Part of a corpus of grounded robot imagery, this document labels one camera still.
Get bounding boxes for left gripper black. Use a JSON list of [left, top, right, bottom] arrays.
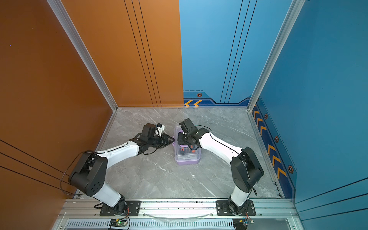
[[148, 134, 176, 149]]

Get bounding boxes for clear toolbox lid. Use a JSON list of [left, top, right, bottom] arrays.
[[172, 124, 201, 158]]

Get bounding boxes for purple toolbox base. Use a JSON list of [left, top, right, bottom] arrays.
[[175, 157, 201, 165]]

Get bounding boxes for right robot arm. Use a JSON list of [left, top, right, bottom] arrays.
[[178, 118, 264, 216]]

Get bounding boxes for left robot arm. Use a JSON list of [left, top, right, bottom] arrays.
[[69, 123, 175, 216]]

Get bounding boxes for right green circuit board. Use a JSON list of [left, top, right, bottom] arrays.
[[232, 218, 254, 230]]

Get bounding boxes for green circuit board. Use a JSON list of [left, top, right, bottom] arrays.
[[109, 218, 128, 230], [232, 218, 254, 230]]

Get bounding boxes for left green circuit board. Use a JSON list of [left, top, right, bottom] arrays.
[[109, 218, 128, 230]]

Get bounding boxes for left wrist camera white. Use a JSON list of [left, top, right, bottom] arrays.
[[156, 123, 165, 137]]

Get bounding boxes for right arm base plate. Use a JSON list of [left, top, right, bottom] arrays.
[[215, 199, 256, 216]]

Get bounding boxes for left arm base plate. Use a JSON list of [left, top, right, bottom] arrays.
[[99, 200, 141, 217]]

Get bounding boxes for aluminium front rail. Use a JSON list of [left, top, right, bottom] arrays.
[[57, 198, 299, 219]]

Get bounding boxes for left aluminium corner post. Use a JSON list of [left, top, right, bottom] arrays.
[[46, 0, 118, 111]]

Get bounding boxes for aluminium corner post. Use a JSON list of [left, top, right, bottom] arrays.
[[247, 0, 306, 112], [46, 0, 118, 111]]

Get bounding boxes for right aluminium corner post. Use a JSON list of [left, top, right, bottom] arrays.
[[247, 0, 306, 112]]

